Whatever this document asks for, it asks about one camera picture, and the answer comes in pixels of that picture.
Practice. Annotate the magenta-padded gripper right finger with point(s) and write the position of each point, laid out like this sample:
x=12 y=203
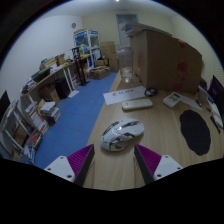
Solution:
x=151 y=161

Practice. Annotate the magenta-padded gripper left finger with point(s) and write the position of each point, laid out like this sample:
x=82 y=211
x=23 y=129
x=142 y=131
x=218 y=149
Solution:
x=78 y=161

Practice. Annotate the white and grey computer mouse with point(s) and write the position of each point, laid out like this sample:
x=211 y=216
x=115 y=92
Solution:
x=121 y=133

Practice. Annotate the black scalloped mouse pad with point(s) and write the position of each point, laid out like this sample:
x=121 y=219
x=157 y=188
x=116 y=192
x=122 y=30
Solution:
x=195 y=133

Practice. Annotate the cream remote control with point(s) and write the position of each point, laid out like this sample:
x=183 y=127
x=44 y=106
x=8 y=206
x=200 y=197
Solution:
x=136 y=104

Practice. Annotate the shelf unit with books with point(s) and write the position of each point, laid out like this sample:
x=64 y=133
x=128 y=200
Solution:
x=23 y=130

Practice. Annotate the white remote with display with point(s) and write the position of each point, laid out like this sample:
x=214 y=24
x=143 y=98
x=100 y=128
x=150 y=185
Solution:
x=171 y=100

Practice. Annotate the white paper sheet with writing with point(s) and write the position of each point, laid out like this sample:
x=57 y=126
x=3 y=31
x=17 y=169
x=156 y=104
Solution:
x=123 y=95

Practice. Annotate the black pen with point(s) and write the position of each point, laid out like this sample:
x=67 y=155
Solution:
x=215 y=124

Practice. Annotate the cardboard box under desk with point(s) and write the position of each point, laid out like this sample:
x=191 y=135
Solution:
x=50 y=93

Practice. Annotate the black computer tower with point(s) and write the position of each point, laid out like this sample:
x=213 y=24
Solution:
x=62 y=88

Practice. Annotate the wooden side desk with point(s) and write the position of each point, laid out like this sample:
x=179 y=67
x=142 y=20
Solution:
x=50 y=75

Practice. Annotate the open cardboard box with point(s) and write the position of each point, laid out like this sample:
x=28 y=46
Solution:
x=100 y=72

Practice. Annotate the black floor stand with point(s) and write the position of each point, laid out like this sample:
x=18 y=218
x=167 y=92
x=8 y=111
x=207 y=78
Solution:
x=81 y=68

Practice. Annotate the dark computer monitor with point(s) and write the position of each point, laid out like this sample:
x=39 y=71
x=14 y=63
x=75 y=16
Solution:
x=216 y=91

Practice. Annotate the clear plastic jar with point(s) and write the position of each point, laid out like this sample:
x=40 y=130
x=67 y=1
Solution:
x=125 y=65

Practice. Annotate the large brown cardboard box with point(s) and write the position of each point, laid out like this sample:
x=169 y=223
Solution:
x=163 y=60

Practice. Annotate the stacked cardboard boxes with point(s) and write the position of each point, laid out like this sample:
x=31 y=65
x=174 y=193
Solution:
x=109 y=55

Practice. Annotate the glass-front display cabinet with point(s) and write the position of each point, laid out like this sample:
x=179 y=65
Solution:
x=87 y=43

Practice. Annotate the grey door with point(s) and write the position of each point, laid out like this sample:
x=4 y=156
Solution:
x=126 y=21

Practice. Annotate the round wall clock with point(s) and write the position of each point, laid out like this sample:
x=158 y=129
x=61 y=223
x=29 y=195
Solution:
x=73 y=25

